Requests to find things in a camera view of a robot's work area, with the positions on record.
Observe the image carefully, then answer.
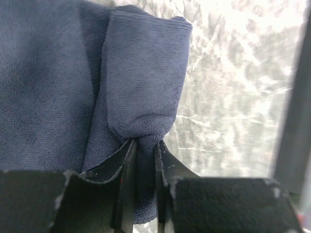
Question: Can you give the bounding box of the dark blue towel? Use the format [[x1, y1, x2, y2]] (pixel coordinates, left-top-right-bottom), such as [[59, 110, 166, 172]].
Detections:
[[0, 0, 192, 224]]

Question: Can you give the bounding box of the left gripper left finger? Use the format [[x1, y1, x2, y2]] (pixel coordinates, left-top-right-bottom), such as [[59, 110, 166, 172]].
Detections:
[[0, 140, 137, 233]]

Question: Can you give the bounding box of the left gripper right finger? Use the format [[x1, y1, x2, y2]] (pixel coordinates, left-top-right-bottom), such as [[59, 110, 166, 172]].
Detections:
[[155, 142, 303, 233]]

